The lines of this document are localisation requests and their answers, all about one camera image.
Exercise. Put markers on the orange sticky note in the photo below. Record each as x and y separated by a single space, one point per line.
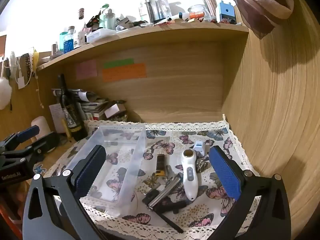
124 72

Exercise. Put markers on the white pompom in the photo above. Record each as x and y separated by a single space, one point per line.
5 92

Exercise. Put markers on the green sticky note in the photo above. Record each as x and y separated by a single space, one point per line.
118 63

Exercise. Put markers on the butterfly printed lace cloth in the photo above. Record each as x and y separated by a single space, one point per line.
175 136

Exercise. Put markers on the clear plastic storage container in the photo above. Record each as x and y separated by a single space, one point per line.
120 155

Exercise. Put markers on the glass jar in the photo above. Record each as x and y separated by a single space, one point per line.
197 10

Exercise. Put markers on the brown hanging bag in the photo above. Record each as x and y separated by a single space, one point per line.
255 5

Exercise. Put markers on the white handheld facial massager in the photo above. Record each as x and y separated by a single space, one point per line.
189 177

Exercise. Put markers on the white marker pen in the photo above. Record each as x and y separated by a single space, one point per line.
177 16

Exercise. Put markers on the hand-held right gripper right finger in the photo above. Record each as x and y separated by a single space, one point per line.
225 172

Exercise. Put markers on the white mug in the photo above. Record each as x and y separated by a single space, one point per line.
81 39

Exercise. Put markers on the white cylinder roll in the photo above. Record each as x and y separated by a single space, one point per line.
41 126

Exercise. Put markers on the blue box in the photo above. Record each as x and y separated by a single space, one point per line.
226 11

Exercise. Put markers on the thin black stick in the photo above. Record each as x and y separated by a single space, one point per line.
172 222

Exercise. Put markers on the tall clear jar of sticks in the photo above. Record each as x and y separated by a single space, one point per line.
210 3

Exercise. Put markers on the teal bottle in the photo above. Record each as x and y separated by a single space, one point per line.
62 42

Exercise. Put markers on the small white box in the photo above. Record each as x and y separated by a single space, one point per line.
199 150

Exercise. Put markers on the stack of books and magazines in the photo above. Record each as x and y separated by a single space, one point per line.
92 103

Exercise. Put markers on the cardboard box with white label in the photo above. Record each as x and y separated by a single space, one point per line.
114 110

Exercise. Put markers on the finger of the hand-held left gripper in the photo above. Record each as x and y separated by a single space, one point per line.
47 140
28 131

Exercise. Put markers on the white paper note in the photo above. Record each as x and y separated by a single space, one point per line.
56 117

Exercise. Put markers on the patterned ribbon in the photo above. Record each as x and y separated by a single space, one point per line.
28 65

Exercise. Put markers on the yellow hanging object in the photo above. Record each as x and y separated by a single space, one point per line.
36 58

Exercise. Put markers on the yellow black folding knife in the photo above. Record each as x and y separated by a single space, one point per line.
160 165

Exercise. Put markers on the yellow pencil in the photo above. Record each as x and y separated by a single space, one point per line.
66 128

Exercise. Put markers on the green glass bottle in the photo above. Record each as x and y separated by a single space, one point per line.
110 20
103 15

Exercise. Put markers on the orange red fabric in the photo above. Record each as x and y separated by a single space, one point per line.
7 212

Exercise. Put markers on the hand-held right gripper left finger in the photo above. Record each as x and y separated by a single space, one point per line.
90 170

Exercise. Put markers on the white plastic tray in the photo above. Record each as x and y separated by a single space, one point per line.
101 35

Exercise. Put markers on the blue beaded jar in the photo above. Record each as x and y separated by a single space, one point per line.
69 41

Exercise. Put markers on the dark wine bottle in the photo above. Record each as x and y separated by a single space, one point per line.
71 115

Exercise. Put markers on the pink sticky note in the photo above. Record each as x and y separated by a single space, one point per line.
86 69

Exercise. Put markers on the silver metal bar tool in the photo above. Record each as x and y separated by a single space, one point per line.
162 193

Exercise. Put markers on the clear plastic package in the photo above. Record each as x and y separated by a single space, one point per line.
158 7

